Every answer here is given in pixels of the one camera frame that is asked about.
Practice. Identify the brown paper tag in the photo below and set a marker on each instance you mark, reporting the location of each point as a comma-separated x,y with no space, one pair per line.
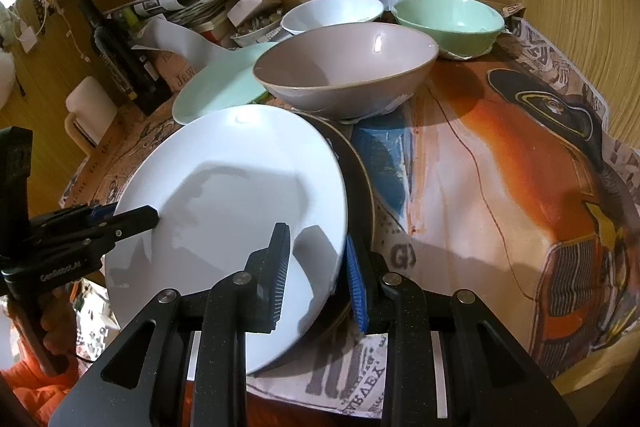
514,11

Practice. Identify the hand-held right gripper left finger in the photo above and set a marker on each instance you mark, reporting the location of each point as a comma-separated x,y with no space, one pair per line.
278,279

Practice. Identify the brown printed box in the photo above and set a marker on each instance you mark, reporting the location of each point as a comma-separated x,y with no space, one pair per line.
175,76

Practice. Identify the white paper sheet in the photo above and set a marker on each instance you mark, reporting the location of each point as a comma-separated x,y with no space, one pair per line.
170,39

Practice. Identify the person's left forearm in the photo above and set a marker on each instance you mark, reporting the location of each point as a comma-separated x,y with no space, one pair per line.
35,392

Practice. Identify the black bottle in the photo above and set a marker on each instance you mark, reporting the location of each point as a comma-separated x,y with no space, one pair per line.
107,52

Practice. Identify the mint green bowl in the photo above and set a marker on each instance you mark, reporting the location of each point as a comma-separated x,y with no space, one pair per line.
450,14

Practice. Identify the white plate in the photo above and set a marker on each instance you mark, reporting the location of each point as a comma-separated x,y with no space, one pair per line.
225,187

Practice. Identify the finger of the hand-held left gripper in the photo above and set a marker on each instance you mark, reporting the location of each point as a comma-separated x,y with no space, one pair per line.
132,222
100,211

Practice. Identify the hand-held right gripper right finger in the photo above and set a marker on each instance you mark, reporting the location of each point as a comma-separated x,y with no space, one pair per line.
356,282

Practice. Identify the pile of magazines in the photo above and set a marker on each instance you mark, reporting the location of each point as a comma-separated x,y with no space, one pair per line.
190,4

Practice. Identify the small white box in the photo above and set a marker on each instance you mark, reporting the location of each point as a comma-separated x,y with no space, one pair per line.
250,4

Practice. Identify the black plate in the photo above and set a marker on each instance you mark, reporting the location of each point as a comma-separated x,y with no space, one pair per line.
358,187

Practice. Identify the mint green plate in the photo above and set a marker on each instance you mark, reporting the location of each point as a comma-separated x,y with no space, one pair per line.
215,87

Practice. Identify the grey bowl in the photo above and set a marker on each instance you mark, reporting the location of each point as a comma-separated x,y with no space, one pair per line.
340,62

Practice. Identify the white bowl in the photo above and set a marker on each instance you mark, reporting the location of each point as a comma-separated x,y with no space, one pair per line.
330,12

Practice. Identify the glass bowl of marbles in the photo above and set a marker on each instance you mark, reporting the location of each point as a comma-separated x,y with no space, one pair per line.
252,36

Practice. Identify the person's left hand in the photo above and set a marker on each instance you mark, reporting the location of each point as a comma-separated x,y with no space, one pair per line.
56,322

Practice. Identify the printed tablecloth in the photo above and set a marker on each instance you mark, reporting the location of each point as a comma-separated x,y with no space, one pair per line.
475,147

